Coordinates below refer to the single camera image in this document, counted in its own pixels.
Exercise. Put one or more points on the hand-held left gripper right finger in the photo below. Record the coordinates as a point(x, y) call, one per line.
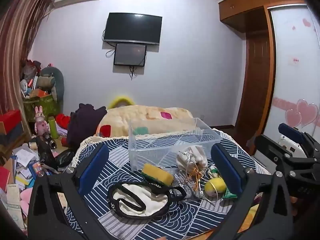
point(226, 170)

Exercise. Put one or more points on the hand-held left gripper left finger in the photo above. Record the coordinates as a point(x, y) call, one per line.
point(93, 166)

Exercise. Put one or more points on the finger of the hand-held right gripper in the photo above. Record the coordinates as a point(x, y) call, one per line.
point(268, 147)
point(290, 131)

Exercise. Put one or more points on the small white green figure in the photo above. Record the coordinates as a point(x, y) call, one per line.
point(213, 172)

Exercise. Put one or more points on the yellow plush ball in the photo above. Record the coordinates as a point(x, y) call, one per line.
point(215, 186)

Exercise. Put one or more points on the green packet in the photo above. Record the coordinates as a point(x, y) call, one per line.
point(228, 195)

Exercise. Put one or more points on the clear plastic wrapper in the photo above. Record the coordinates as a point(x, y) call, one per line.
point(183, 183)

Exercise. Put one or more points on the clear plastic storage box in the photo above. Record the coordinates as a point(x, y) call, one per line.
point(140, 140)

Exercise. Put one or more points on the yellow green sponge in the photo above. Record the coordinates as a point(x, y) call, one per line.
point(157, 173)

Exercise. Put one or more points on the black plastic bag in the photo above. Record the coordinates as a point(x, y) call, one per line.
point(62, 158)

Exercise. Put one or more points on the dark purple cloth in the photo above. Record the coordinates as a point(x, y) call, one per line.
point(80, 125)

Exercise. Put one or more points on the white sliding wardrobe door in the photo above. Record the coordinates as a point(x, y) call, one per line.
point(292, 80)

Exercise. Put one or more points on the black cylindrical tool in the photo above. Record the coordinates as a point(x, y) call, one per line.
point(48, 140)

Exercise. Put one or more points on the red cloth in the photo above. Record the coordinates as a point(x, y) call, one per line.
point(63, 120)

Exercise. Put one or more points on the green bottle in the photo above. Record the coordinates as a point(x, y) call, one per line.
point(53, 128)

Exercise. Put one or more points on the brown wooden door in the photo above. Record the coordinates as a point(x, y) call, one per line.
point(257, 80)

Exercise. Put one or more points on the pink rabbit doll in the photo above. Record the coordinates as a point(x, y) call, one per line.
point(41, 125)

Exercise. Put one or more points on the beige patchwork blanket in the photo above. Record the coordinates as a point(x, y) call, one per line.
point(140, 116)

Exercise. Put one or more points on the pile of scattered papers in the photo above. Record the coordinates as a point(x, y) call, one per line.
point(22, 160)

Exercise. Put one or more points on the blue patterned bed cloth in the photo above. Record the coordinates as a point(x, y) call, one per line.
point(175, 220)

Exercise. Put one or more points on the green storage box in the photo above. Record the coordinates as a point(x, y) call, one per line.
point(47, 107)

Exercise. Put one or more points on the pink plush cushion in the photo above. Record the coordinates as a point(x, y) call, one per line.
point(23, 198)

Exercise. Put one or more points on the grey plush toy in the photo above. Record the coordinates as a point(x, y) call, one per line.
point(58, 82)

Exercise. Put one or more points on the red box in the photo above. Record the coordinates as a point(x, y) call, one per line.
point(10, 120)

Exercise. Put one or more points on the pile of household clutter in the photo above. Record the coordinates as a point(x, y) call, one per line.
point(32, 80)

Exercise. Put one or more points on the wooden overhead cabinet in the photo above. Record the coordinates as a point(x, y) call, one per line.
point(240, 10)

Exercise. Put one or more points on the striped brown curtain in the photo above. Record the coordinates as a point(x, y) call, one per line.
point(17, 42)

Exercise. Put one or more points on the small black wall monitor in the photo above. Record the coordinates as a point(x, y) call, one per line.
point(130, 53)

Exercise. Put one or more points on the large black wall television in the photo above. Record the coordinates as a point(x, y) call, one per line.
point(132, 27)

